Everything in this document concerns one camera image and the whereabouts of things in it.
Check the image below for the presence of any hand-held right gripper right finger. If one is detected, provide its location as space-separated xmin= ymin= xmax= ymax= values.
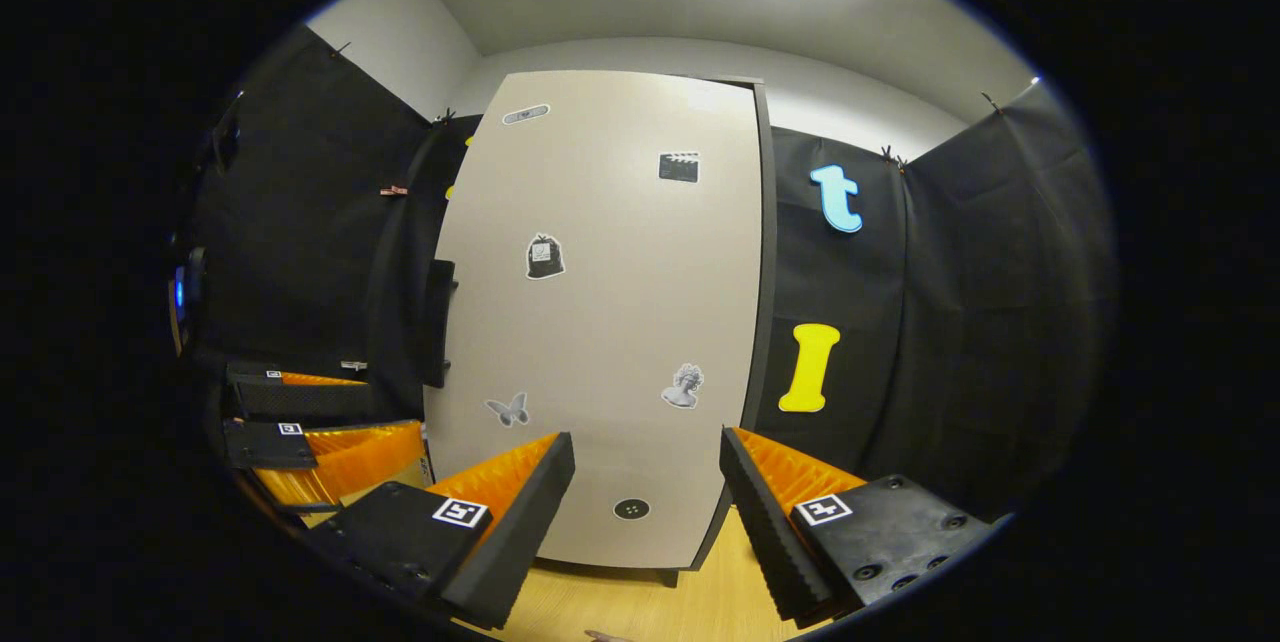
xmin=718 ymin=425 xmax=996 ymax=623

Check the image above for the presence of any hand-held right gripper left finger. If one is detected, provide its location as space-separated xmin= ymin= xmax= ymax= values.
xmin=305 ymin=432 xmax=577 ymax=631

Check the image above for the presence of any black cabinet door handle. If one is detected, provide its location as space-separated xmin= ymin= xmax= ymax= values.
xmin=420 ymin=259 xmax=459 ymax=390

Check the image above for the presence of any light grey cabinet door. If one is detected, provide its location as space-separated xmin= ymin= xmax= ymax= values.
xmin=422 ymin=70 xmax=766 ymax=571

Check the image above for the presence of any black backdrop cloth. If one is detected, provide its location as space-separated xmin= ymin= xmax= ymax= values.
xmin=190 ymin=22 xmax=1119 ymax=523

